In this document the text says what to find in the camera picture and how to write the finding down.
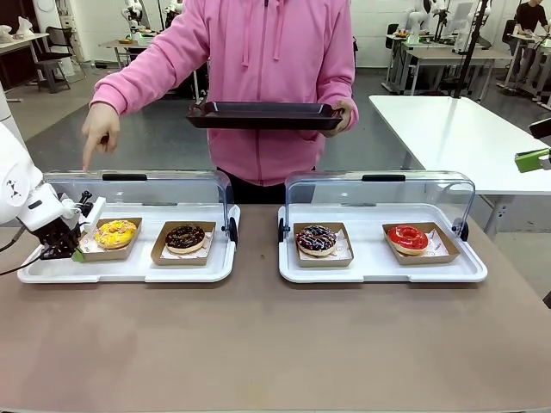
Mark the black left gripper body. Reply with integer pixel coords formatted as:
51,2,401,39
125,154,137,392
25,217,83,259

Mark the cardboard tray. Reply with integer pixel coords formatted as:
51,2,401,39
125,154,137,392
381,222,462,267
151,220,217,267
293,221,354,268
77,217,143,262

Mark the yellow sprinkled donut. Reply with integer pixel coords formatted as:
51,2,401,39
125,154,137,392
94,219,138,250

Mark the red glazed donut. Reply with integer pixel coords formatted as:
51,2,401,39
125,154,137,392
387,224,430,256

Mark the dark brown serving tray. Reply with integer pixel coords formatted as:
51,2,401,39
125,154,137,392
184,101,345,130

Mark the person's right forearm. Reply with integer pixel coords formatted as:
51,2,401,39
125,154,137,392
89,58,158,117

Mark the person's left forearm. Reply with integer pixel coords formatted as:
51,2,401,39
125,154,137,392
333,64,361,130

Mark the cardboard tray under nut donut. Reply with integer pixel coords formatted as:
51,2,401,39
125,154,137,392
151,220,217,267

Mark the chocolate donut with nut bits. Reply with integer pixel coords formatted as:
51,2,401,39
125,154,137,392
165,224,207,255

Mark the background person in black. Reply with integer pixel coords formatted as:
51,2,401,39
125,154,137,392
513,0,551,59

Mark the chocolate donut with coloured sprinkles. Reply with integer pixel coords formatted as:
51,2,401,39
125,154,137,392
295,224,337,258

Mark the cardboard tray under sprinkle donut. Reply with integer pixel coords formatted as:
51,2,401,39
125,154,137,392
293,221,354,268

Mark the person in pink hoodie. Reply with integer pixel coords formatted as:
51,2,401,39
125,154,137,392
89,0,361,206

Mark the person's right hand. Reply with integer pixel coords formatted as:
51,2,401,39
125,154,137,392
81,102,122,173

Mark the person's left hand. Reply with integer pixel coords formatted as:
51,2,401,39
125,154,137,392
320,99,356,139

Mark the white display case base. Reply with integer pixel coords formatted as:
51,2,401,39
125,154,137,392
277,201,489,284
16,201,241,284

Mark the white side table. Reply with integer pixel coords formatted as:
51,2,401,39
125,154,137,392
368,94,551,236

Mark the black tripod pole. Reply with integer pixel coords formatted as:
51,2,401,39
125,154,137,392
455,0,492,101

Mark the grey background desk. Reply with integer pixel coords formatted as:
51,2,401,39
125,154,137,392
384,33,504,101

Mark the clear display case lid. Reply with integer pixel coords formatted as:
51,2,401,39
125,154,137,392
284,170,477,233
42,169,236,242

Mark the black office chair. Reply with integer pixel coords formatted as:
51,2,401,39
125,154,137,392
33,25,77,94

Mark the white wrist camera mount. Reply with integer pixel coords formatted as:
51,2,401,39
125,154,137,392
64,190,108,233

